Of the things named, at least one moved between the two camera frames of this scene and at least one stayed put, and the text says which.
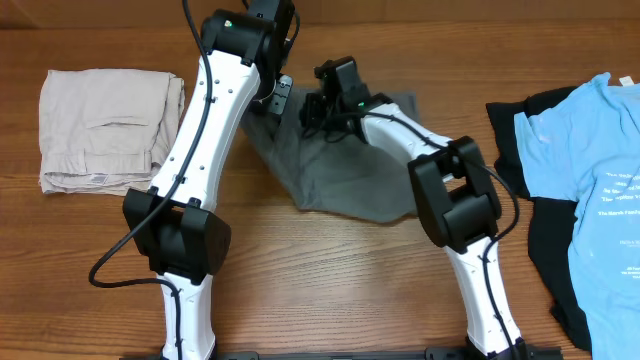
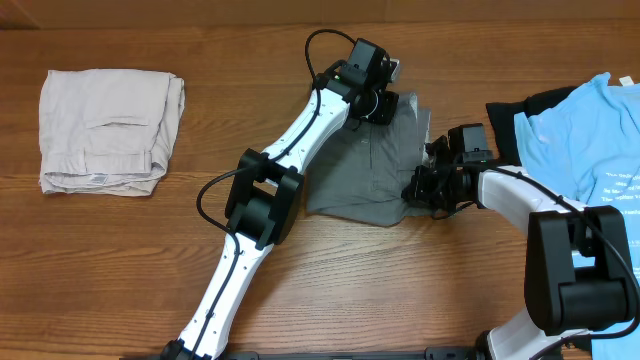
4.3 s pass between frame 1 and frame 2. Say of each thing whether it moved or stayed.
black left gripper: moved
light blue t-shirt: stayed
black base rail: stayed
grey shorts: moved
